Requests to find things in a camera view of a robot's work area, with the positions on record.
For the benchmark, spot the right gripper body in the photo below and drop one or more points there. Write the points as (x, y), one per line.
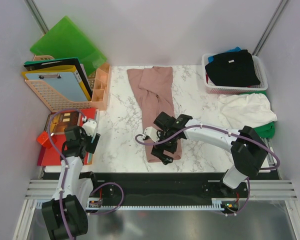
(171, 146)

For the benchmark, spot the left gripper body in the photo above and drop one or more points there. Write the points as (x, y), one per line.
(89, 147)

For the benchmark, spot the pink t shirt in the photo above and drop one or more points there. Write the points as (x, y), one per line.
(152, 89)

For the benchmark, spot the white t shirt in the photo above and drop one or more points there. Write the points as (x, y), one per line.
(252, 110)

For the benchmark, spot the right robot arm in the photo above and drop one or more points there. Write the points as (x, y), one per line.
(246, 147)

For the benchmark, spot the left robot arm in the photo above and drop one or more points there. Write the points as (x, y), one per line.
(65, 214)

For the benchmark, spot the teal folder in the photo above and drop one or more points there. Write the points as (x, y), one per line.
(92, 113)

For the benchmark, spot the brown book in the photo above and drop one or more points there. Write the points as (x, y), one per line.
(62, 121)

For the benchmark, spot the red folder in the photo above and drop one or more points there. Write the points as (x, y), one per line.
(50, 157)

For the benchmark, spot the red cube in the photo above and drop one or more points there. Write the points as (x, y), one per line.
(46, 140)

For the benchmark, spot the orange desk organizer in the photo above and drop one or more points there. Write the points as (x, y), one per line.
(100, 81)

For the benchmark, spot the pink file rack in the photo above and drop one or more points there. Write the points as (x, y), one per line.
(50, 97)

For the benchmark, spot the blue clipboard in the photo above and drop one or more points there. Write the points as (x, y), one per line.
(66, 83)

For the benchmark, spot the yellow folder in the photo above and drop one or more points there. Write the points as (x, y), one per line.
(63, 68)

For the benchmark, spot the black folder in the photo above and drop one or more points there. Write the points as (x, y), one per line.
(73, 61)

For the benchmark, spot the green t shirt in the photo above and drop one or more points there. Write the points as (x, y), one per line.
(267, 130)

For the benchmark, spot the green plastic folder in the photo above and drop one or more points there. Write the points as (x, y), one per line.
(66, 40)

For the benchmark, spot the black t shirt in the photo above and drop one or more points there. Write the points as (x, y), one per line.
(232, 69)

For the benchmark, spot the white laundry basket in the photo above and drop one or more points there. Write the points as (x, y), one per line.
(259, 69)

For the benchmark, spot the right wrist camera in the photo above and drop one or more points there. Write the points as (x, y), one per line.
(150, 133)

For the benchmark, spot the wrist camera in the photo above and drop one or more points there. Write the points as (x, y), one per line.
(90, 127)
(150, 133)

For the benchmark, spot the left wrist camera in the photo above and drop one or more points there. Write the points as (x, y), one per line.
(90, 127)

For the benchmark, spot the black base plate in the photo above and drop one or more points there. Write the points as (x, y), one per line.
(115, 190)

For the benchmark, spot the aluminium frame rail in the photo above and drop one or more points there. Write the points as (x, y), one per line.
(262, 188)

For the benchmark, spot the white cable duct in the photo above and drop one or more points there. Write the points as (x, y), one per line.
(162, 203)

